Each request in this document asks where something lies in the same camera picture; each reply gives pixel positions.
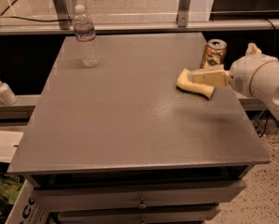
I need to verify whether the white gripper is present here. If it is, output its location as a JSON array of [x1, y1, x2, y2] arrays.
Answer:
[[187, 43, 279, 97]]

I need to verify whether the orange soda can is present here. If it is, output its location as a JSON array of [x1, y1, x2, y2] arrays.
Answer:
[[200, 38, 227, 68]]

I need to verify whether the yellow sponge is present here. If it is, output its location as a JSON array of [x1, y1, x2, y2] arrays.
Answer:
[[176, 69, 215, 99]]

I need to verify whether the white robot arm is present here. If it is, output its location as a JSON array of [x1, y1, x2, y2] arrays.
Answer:
[[187, 43, 279, 121]]

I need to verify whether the grey drawer cabinet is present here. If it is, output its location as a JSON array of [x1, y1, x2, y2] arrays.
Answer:
[[7, 32, 272, 224]]

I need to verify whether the clear plastic water bottle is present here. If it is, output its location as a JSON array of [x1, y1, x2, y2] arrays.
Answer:
[[73, 5, 100, 67]]

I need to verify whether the lower grey drawer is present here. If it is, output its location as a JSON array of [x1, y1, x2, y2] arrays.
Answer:
[[59, 204, 220, 224]]

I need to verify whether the grey drawer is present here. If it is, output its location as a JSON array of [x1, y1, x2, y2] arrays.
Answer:
[[31, 180, 246, 212], [59, 204, 220, 224]]

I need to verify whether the upper grey drawer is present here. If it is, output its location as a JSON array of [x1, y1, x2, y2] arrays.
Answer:
[[31, 180, 246, 212]]

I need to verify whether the white pump dispenser bottle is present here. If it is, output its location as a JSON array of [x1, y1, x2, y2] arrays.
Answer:
[[0, 80, 17, 105]]

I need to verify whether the white paper sheet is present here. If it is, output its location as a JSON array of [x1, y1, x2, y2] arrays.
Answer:
[[0, 131, 23, 163]]

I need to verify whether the white cardboard box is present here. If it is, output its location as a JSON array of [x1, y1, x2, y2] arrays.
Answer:
[[6, 180, 49, 224]]

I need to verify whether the green snack bag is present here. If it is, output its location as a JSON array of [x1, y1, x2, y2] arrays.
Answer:
[[0, 174, 24, 224]]

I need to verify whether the metal railing frame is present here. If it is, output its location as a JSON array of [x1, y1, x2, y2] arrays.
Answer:
[[0, 0, 279, 35]]

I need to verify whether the black cable on ledge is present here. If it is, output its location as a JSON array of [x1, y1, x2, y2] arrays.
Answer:
[[0, 14, 74, 24]]

